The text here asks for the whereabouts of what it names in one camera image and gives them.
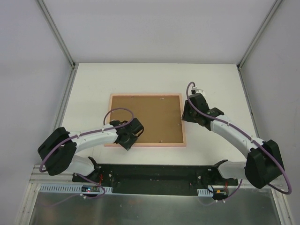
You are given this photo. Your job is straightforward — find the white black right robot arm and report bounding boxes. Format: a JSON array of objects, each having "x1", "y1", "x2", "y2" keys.
[{"x1": 182, "y1": 91, "x2": 284, "y2": 188}]

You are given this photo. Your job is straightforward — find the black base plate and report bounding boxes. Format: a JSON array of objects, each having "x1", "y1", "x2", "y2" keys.
[{"x1": 87, "y1": 164, "x2": 238, "y2": 196}]

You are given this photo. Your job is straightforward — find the white cable duct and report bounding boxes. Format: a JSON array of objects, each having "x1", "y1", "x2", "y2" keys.
[
  {"x1": 197, "y1": 189, "x2": 228, "y2": 197},
  {"x1": 40, "y1": 184, "x2": 113, "y2": 195}
]

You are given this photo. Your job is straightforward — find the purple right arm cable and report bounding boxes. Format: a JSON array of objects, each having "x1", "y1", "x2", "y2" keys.
[{"x1": 186, "y1": 81, "x2": 293, "y2": 206}]

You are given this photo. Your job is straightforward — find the aluminium corner post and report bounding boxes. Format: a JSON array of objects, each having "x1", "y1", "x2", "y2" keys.
[
  {"x1": 237, "y1": 0, "x2": 284, "y2": 71},
  {"x1": 35, "y1": 0, "x2": 76, "y2": 68}
]

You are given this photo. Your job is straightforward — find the brown cardboard backing board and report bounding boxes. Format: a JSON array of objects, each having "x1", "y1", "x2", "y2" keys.
[{"x1": 106, "y1": 95, "x2": 185, "y2": 143}]

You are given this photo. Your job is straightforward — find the right white cable duct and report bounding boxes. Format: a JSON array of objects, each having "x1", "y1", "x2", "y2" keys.
[{"x1": 197, "y1": 189, "x2": 228, "y2": 197}]

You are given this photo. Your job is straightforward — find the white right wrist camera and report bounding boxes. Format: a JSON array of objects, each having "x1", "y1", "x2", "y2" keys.
[{"x1": 191, "y1": 86, "x2": 206, "y2": 96}]

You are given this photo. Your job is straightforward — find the right aluminium corner post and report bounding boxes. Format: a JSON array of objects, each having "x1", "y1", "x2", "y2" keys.
[{"x1": 237, "y1": 0, "x2": 284, "y2": 71}]

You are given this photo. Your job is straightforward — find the aluminium front rail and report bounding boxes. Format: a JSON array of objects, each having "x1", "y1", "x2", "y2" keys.
[{"x1": 29, "y1": 165, "x2": 286, "y2": 189}]

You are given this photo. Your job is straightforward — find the pink wooden picture frame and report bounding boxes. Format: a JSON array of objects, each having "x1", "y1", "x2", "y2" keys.
[{"x1": 104, "y1": 93, "x2": 188, "y2": 148}]

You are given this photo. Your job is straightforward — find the left aluminium corner post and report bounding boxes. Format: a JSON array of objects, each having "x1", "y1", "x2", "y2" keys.
[{"x1": 35, "y1": 0, "x2": 76, "y2": 68}]

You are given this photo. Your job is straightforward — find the left white cable duct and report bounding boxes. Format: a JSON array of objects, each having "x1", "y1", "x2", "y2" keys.
[{"x1": 40, "y1": 184, "x2": 113, "y2": 195}]

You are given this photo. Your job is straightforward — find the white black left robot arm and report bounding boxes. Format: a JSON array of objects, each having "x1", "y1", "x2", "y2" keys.
[{"x1": 37, "y1": 118, "x2": 144, "y2": 182}]

